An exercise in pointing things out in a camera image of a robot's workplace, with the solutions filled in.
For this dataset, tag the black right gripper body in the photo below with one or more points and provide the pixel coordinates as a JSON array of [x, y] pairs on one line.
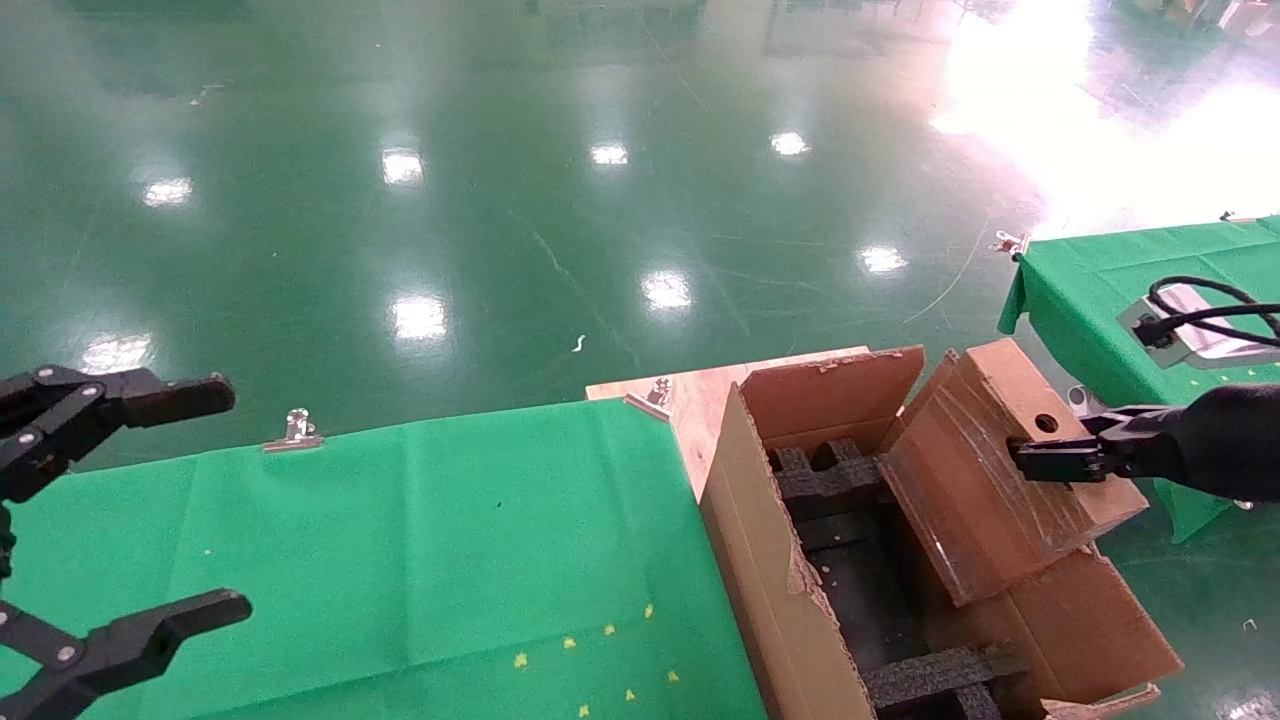
[[1230, 445]]

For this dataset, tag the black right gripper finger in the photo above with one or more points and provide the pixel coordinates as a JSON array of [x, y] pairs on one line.
[[1060, 460]]

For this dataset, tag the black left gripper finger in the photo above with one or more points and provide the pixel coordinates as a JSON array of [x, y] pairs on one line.
[[140, 635], [150, 400]]

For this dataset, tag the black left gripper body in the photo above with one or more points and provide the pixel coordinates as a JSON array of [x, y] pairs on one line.
[[4, 540]]

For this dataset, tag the small cardboard box with hole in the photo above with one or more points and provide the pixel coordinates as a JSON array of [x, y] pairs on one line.
[[970, 480]]

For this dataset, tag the dark grey carton bottom liner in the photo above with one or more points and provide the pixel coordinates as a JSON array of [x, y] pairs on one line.
[[860, 600]]

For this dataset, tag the large open cardboard carton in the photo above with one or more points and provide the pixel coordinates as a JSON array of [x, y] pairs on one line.
[[760, 560]]

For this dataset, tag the white metal table leg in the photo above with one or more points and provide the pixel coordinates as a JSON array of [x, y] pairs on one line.
[[1085, 400]]

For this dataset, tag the green tablecloth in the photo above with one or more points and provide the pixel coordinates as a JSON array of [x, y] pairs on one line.
[[350, 550], [1080, 290]]

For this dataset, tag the black foam insert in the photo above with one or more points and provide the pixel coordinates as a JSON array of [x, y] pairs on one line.
[[830, 485], [930, 675]]

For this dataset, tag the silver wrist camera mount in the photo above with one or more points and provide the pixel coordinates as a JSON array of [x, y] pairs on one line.
[[1200, 335]]

